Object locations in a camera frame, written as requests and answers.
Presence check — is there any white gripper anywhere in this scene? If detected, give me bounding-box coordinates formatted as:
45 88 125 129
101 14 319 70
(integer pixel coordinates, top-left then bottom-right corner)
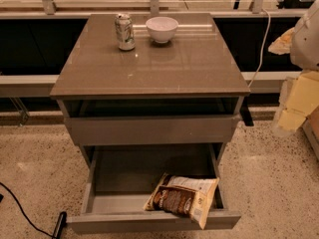
268 0 319 137

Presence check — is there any brown chip bag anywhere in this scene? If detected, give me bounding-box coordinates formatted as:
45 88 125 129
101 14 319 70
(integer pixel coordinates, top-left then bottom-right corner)
144 173 219 229

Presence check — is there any grey drawer cabinet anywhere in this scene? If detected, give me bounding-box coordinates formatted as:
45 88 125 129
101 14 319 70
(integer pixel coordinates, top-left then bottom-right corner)
49 12 251 167

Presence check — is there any grey top drawer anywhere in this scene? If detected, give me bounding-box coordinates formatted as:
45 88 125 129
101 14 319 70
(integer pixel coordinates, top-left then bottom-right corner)
65 116 240 146

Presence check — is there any open grey middle drawer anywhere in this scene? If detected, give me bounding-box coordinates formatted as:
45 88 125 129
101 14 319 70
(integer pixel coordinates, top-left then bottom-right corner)
66 142 242 235

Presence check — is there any cardboard box at right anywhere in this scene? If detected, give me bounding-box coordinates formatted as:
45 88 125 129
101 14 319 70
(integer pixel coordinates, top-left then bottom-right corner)
302 107 319 161

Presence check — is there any white ceramic bowl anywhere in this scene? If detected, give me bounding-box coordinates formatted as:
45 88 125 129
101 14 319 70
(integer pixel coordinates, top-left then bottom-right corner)
146 17 178 43

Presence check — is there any green soda can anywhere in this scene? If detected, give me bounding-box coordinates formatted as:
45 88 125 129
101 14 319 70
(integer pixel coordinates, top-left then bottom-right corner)
115 13 135 51

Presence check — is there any black floor plug block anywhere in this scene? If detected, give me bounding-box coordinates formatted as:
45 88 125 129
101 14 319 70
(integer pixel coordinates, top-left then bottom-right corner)
52 211 67 239

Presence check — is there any white hanging cable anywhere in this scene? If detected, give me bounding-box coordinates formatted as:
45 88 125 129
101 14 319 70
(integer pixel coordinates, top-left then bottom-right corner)
247 7 272 89

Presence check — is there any black floor cable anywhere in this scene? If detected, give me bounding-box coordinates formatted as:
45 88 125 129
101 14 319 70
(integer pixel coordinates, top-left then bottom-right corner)
0 181 56 239

